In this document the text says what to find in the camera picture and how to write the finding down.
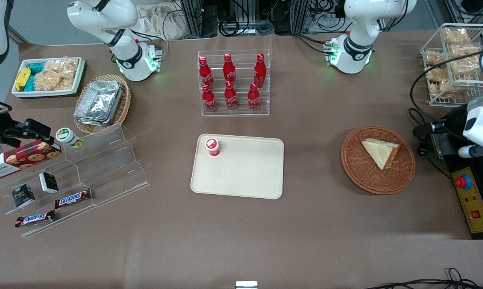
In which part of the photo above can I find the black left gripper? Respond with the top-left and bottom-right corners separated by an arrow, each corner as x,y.
412,105 -> 472,139

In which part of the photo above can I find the triangle sandwich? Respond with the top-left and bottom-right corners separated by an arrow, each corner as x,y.
361,138 -> 400,170

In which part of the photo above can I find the brown round wicker basket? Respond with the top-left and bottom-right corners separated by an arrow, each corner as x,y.
341,126 -> 416,195

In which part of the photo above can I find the tan oval wicker basket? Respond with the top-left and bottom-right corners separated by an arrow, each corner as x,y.
73,74 -> 132,134

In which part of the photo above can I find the beige plastic tray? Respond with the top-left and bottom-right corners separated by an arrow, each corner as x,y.
190,134 -> 285,200

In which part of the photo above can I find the red tartan cookie box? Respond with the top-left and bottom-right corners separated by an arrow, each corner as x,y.
0,140 -> 62,179

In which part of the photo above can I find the green lidded white jar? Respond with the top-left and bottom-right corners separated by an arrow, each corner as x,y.
56,127 -> 84,149

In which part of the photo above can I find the white rectangular bin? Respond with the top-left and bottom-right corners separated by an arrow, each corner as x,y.
11,57 -> 85,98

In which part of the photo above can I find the bagged fried snack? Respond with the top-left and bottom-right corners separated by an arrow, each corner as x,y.
425,66 -> 451,83
429,79 -> 453,99
449,43 -> 483,75
425,51 -> 447,67
443,27 -> 470,45

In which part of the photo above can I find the yellow snack packet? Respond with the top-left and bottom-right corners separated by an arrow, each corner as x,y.
15,67 -> 32,91

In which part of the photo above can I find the small black box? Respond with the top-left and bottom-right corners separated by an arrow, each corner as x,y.
39,172 -> 59,194
12,184 -> 36,208

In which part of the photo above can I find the clear bag of crackers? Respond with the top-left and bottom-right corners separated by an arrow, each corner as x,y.
34,57 -> 79,92

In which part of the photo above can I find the stack of foil trays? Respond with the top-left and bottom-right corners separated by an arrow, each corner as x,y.
74,80 -> 124,127

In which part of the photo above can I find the snickers chocolate bar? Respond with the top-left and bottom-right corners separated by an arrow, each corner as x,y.
55,188 -> 92,209
15,210 -> 57,228

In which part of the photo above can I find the clear acrylic stepped shelf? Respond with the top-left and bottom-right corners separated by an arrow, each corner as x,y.
0,123 -> 150,238

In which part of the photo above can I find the black control box yellow panel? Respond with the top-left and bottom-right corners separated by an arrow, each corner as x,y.
431,132 -> 483,240

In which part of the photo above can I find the beige crumpled cloth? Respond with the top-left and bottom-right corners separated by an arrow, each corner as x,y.
135,4 -> 195,41

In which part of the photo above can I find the red cola bottle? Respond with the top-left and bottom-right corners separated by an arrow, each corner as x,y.
202,83 -> 217,112
223,53 -> 237,83
254,53 -> 267,88
224,80 -> 239,111
199,56 -> 215,90
248,82 -> 261,112

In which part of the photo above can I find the red lidded small cup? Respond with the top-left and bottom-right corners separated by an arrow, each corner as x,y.
205,138 -> 221,157

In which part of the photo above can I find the clear acrylic bottle rack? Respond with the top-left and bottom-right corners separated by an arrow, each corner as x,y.
198,50 -> 270,117

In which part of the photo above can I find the brown table cover sheet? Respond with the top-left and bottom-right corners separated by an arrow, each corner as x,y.
0,34 -> 483,289

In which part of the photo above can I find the black power cable with plug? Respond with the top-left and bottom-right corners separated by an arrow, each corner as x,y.
409,108 -> 453,181

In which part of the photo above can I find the white wire basket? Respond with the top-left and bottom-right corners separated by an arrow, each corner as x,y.
420,23 -> 483,107

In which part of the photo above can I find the black floor cable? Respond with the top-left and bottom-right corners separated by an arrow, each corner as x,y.
364,268 -> 483,289

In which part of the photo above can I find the coiled black cable bundle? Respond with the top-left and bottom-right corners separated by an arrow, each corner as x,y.
219,18 -> 275,37

